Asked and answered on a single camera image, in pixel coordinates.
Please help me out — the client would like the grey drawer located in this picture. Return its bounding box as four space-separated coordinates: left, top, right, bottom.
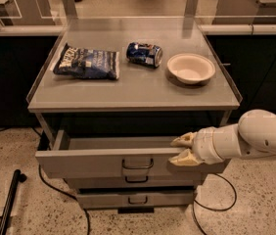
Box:
65 172 207 189
36 130 228 180
76 189 194 210

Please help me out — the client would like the white paper bowl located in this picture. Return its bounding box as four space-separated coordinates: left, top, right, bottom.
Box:
167 53 216 85

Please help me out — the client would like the black cable on left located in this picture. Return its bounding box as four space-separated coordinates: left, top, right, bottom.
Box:
31 126 91 235

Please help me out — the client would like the grey drawer cabinet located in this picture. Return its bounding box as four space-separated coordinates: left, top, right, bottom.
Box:
25 16 244 214

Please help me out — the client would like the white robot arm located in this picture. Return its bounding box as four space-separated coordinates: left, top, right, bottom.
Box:
168 110 276 166

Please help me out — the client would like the grey top drawer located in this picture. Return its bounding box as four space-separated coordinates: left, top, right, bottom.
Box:
36 130 228 180

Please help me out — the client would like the grey bottom drawer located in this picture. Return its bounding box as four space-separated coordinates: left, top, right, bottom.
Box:
76 189 194 210

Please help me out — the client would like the grey middle drawer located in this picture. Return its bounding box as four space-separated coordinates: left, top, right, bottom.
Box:
65 172 207 189

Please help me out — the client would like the black cable on right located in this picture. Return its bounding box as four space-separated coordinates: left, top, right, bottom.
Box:
191 173 239 235

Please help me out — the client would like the black pole on floor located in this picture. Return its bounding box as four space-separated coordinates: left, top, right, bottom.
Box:
0 169 26 235

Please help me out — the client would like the blue soda can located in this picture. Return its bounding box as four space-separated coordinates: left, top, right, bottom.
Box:
126 42 162 69

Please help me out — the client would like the black cable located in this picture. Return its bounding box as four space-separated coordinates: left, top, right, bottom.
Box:
191 173 239 235
31 126 91 235

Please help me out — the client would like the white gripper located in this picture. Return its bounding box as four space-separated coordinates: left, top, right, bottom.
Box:
168 127 223 166

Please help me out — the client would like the blue chip bag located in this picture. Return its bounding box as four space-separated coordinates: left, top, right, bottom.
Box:
53 44 119 80

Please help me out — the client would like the clear acrylic barrier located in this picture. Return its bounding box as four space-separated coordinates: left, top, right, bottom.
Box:
0 0 276 35

